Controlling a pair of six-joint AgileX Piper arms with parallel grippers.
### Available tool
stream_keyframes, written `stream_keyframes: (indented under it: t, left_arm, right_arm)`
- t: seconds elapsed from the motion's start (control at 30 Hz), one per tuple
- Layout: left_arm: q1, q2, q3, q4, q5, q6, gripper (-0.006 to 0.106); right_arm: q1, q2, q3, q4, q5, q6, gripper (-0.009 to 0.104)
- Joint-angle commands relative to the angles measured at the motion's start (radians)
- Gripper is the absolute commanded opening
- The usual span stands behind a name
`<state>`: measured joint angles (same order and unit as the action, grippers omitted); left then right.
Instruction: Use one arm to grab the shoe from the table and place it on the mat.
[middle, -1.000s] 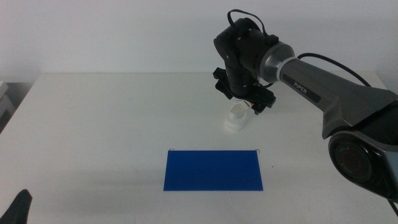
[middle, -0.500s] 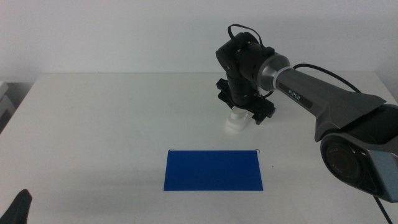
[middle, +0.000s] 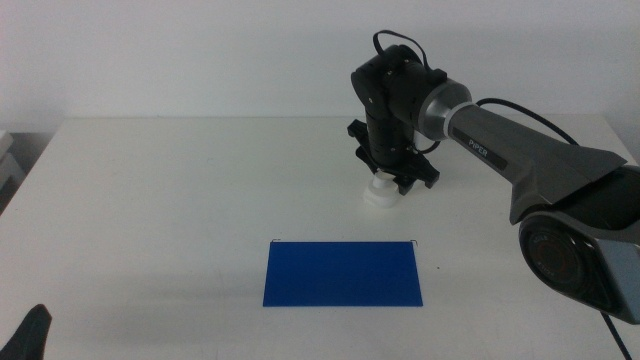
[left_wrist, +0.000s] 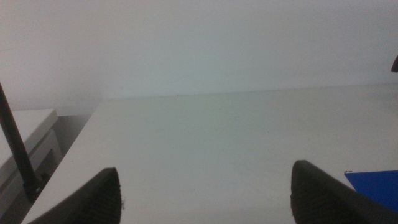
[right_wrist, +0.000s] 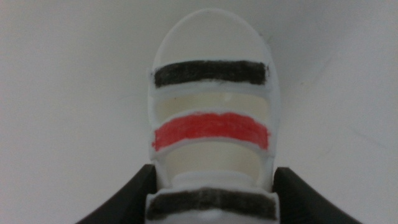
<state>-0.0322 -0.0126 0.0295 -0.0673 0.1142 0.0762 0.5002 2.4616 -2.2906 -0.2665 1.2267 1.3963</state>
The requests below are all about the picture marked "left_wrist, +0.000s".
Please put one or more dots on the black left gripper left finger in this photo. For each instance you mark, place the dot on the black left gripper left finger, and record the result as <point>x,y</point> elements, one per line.
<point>96,202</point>

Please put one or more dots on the white side cabinet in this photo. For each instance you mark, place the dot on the white side cabinet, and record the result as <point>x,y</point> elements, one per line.
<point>28,124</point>

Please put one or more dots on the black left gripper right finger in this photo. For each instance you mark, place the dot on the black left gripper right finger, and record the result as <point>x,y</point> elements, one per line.
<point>320,199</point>

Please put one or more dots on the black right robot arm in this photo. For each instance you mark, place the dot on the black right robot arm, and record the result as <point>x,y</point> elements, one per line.
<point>395,64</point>

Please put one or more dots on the blue rectangular mat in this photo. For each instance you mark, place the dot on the blue rectangular mat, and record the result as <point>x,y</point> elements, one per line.
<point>379,186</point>

